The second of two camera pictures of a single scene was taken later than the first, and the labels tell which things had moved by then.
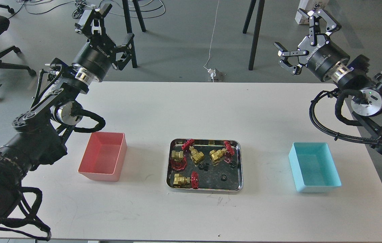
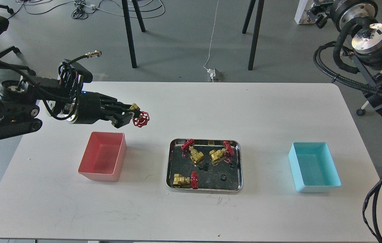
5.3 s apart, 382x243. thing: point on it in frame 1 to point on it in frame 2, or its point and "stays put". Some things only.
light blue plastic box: (313, 167) stays put
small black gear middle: (201, 166) stays put
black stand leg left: (128, 26) stays put
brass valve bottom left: (184, 182) stays put
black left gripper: (95, 58) to (89, 110)
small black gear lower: (224, 178) stays put
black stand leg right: (257, 34) stays put
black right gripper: (326, 60) to (343, 11)
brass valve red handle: (178, 165) to (141, 120)
